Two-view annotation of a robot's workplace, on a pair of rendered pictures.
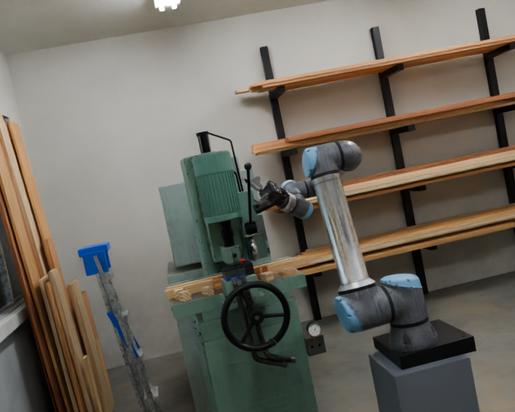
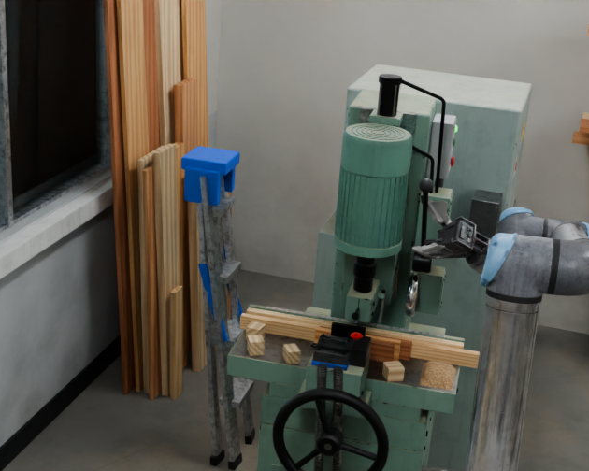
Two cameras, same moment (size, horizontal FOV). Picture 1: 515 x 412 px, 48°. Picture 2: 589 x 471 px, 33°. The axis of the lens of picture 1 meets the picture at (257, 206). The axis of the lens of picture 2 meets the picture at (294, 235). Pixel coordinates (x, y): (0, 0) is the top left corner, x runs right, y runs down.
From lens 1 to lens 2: 104 cm
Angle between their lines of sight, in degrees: 29
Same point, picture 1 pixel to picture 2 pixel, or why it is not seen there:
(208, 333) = (270, 414)
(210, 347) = (267, 434)
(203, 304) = (275, 372)
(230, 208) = (374, 239)
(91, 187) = not seen: outside the picture
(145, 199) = (386, 37)
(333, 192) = (506, 335)
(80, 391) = (157, 332)
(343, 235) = (493, 412)
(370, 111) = not seen: outside the picture
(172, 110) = not seen: outside the picture
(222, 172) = (380, 179)
